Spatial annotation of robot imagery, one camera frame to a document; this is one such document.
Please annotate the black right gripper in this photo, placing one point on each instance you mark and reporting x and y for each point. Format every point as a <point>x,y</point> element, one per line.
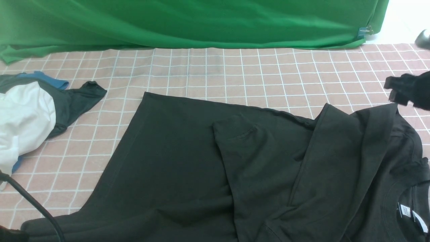
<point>410,88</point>

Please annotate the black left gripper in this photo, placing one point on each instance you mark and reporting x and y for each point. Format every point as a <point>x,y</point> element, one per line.
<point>11,235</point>

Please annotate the dark gray long-sleeve shirt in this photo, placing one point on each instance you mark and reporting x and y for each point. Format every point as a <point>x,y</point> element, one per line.
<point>189,170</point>

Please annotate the dark gray short-sleeve shirt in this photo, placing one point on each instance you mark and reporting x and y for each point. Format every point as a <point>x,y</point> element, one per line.
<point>69,103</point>

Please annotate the blue binder clip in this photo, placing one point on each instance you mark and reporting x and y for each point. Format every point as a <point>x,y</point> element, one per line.
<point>364,32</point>

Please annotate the pink grid tablecloth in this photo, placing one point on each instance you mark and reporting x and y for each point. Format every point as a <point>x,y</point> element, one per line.
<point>62,172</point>

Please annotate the white garment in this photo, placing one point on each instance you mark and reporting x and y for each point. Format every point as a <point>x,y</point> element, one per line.
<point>27,116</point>

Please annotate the blue garment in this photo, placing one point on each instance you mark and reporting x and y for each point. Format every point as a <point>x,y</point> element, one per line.
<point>39,75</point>

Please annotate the green backdrop cloth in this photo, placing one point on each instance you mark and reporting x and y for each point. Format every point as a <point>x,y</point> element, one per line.
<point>36,28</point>

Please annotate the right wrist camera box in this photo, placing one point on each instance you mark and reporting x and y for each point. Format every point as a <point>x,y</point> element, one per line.
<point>423,40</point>

